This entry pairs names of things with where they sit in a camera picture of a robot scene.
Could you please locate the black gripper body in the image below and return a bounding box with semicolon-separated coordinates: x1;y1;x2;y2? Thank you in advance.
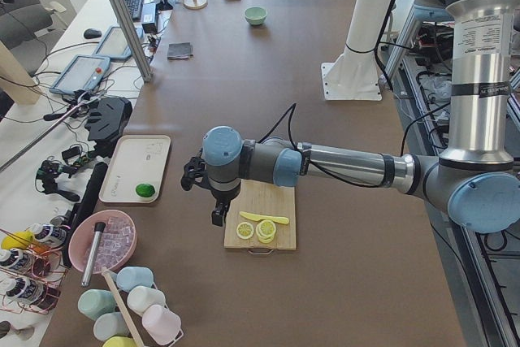
209;181;241;213

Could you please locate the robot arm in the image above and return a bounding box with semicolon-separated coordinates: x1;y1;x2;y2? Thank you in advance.
200;0;519;233

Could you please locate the pink bowl with ice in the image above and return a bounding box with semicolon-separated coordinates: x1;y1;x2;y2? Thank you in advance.
68;210;137;274

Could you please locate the light green ceramic bowl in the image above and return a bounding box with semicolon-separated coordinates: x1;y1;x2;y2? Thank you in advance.
244;7;267;26

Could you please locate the lemon slice single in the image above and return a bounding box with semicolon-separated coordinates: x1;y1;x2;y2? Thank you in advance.
236;222;255;240

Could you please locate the yellow plastic knife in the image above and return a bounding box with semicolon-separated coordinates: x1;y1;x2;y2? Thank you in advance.
239;211;289;225

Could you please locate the wooden cutting board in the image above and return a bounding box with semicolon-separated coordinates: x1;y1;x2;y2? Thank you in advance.
223;180;297;252

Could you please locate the lemon slices stack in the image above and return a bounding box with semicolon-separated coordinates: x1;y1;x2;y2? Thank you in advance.
256;219;277;244

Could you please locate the green lime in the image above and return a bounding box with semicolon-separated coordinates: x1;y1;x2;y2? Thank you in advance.
135;183;156;198

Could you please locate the beige rabbit tray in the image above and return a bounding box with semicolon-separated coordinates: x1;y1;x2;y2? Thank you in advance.
99;135;171;204

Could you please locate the blue cup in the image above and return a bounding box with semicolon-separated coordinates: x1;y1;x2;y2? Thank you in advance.
116;266;154;293

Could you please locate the white cup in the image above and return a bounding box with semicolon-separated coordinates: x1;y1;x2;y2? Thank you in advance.
127;286;166;316

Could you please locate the metal muddler stick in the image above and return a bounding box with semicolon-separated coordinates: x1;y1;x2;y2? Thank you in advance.
80;222;106;288

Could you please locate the pink cup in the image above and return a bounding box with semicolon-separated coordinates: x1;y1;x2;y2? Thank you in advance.
141;304;184;345

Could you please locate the wooden stick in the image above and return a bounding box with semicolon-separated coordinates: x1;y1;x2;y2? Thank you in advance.
102;267;145;347

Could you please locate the grey folded cloth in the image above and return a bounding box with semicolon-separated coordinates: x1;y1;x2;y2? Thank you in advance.
167;42;193;60

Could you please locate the green cup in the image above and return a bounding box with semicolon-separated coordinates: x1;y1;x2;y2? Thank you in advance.
77;289;116;321

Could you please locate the pale teal cup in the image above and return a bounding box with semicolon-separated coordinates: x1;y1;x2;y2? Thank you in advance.
93;312;130;341

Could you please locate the yellow cup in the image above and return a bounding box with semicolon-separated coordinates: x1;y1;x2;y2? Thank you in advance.
102;336;137;347

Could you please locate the far teach pendant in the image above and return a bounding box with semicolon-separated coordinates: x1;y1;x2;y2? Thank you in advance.
93;26;132;63

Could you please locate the teach pendant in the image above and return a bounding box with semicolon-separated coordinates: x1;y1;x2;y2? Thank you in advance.
50;55;111;96
93;26;132;63

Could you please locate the near teach pendant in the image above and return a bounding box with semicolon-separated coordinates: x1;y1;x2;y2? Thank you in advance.
50;55;111;96

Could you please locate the copper bottle rack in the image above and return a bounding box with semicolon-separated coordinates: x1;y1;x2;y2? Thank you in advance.
1;230;67;314

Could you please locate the black computer mouse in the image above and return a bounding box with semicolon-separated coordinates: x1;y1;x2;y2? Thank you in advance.
83;28;102;39

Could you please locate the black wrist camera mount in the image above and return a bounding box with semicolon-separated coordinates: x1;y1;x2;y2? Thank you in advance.
180;150;210;191

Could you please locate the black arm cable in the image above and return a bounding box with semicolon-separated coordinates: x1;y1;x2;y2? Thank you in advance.
258;102;387;189

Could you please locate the black bracket part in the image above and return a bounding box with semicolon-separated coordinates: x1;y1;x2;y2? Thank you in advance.
84;97;132;142

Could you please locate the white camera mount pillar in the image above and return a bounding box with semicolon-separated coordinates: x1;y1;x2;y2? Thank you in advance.
321;0;395;101

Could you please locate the aluminium frame post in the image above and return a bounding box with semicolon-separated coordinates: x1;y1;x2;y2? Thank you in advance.
109;0;153;83

